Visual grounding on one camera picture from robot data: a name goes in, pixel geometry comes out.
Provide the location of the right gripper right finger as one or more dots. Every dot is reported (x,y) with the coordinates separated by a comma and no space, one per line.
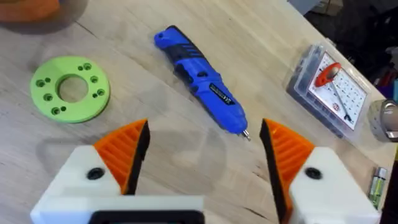
(306,183)

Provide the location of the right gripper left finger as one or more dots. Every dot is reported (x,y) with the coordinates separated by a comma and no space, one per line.
(105,168)

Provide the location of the clear plastic screw box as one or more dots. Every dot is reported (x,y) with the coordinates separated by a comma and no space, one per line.
(326,93)

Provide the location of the blue electric screwdriver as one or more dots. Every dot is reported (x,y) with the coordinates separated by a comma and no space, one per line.
(202,79)

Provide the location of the green battery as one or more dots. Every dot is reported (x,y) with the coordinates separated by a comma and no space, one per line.
(377,186)

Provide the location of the green disc with holes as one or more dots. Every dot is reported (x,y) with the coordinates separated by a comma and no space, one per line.
(70,89)

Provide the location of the roll of clear tape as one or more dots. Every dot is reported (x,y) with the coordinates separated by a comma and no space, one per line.
(385,119)

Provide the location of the orange tub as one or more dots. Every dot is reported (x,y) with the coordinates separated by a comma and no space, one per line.
(28,9)

